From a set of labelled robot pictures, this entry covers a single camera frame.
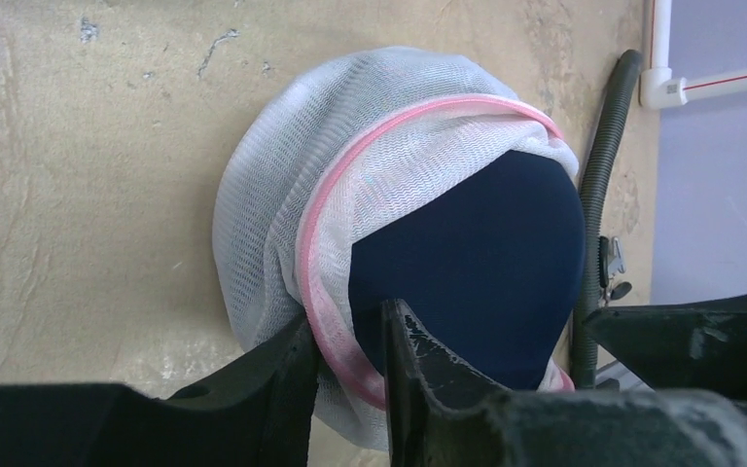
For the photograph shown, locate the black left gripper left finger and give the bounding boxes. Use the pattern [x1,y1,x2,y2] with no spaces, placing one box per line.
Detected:
[0,318,320,466]

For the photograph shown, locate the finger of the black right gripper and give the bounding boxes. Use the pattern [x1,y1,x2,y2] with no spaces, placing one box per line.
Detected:
[585,295,747,401]

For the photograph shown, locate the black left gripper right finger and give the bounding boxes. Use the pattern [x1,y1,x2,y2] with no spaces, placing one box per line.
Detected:
[381,301,747,466]

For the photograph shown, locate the navy blue bra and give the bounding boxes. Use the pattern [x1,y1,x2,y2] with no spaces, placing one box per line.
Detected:
[348,151,586,390]

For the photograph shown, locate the small pink-zip mesh bag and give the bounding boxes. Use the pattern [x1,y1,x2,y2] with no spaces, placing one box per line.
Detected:
[212,47,579,450]

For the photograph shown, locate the small metal clamp tool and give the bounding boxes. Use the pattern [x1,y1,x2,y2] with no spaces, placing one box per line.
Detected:
[598,235,632,305]

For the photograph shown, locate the white PVC pipe rack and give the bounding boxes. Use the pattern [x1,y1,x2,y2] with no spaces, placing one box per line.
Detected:
[639,1,747,110]

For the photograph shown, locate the black corrugated hose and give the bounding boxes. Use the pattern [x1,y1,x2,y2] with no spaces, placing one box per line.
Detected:
[569,49,646,390]

